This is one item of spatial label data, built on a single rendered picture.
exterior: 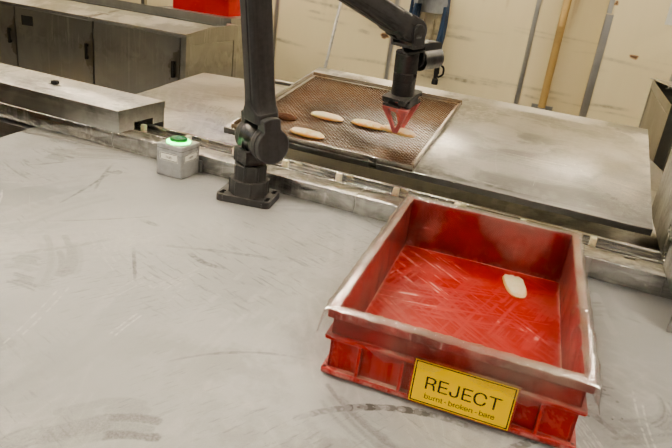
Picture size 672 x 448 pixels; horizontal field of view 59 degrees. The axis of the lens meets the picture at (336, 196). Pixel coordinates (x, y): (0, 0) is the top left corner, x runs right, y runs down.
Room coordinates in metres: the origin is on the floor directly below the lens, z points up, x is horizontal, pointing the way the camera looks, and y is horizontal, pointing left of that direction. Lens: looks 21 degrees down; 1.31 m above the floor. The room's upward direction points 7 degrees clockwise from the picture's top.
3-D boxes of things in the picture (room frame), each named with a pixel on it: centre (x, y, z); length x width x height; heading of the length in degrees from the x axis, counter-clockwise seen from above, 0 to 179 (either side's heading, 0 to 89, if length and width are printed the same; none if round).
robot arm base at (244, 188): (1.21, 0.19, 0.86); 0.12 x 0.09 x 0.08; 81
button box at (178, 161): (1.32, 0.37, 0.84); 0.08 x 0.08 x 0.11; 70
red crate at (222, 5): (5.01, 1.20, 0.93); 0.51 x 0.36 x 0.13; 74
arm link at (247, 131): (1.23, 0.18, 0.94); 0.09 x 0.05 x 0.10; 128
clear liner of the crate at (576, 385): (0.82, -0.22, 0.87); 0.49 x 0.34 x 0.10; 164
